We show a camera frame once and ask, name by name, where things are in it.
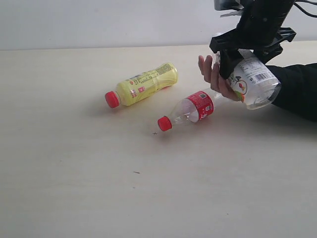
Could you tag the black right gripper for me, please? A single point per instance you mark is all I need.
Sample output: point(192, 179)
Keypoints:
point(259, 29)

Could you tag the clear bottle white label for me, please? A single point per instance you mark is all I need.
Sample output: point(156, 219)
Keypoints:
point(253, 83)

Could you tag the yellow bottle red cap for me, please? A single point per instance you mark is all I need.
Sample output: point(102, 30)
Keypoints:
point(141, 86)

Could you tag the black sleeved forearm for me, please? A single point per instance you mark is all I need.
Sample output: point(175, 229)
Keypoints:
point(298, 93)

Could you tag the clear bottle red label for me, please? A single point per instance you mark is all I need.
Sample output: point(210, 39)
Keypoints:
point(193, 109)

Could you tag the open bare human hand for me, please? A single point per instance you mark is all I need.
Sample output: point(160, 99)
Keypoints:
point(211, 75)

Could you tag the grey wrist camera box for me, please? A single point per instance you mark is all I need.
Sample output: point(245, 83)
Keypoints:
point(221, 5)

